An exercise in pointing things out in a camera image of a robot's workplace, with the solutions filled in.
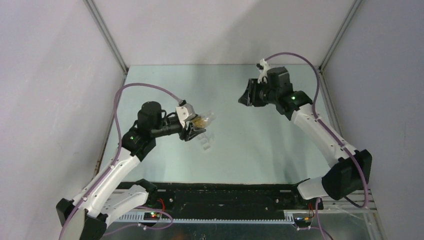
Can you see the aluminium frame post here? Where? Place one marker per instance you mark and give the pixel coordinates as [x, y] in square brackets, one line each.
[354, 8]
[106, 34]

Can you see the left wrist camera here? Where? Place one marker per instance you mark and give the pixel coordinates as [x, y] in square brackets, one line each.
[185, 113]

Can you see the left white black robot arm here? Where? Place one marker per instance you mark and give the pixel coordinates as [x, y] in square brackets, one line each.
[88, 215]

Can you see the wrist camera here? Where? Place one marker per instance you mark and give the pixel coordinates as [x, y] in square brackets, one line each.
[185, 113]
[263, 67]

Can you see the clear three-cell pill organizer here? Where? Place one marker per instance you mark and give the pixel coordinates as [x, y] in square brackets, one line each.
[204, 141]

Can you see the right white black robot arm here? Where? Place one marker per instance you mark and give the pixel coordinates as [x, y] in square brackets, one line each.
[349, 168]

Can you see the aluminium left frame post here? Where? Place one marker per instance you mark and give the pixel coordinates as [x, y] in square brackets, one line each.
[106, 34]

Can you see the aluminium right frame post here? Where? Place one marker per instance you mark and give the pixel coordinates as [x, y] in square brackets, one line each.
[354, 8]

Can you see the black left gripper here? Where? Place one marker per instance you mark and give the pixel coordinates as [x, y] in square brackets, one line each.
[187, 135]

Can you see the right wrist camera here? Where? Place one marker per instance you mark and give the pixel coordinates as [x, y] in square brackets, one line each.
[263, 67]

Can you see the right circuit board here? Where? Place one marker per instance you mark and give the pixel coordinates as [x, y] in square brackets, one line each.
[303, 222]

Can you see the white slotted cable duct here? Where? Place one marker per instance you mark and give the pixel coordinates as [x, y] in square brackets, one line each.
[137, 217]

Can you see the left circuit board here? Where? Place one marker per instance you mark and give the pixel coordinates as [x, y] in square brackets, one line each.
[152, 216]

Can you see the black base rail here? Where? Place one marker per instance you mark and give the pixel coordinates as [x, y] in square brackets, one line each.
[228, 201]

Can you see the circuit board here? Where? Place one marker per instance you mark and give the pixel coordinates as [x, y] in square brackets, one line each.
[152, 216]
[303, 222]

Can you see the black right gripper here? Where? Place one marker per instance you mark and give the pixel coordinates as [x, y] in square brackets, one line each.
[249, 98]

